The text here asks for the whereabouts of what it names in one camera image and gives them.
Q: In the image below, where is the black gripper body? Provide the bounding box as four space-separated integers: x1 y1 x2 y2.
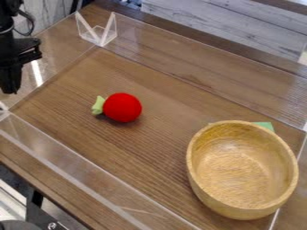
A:
0 31 42 67

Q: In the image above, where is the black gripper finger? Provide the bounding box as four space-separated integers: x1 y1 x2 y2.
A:
0 65 22 94

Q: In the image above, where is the red felt strawberry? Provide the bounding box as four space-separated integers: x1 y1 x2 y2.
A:
91 93 143 122

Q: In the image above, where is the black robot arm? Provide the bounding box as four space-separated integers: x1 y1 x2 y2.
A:
0 0 42 94

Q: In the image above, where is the green felt piece behind bowl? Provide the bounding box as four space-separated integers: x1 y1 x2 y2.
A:
254 122 275 132

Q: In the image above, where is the wooden bowl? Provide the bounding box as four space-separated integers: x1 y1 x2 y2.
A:
186 120 300 220

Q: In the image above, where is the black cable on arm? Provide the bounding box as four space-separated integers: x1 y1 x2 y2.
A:
14 8 37 38

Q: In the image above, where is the clear acrylic corner bracket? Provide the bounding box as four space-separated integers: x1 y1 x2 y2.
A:
75 13 118 48

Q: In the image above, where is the clear acrylic front wall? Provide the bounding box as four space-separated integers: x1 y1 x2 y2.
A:
0 112 201 230

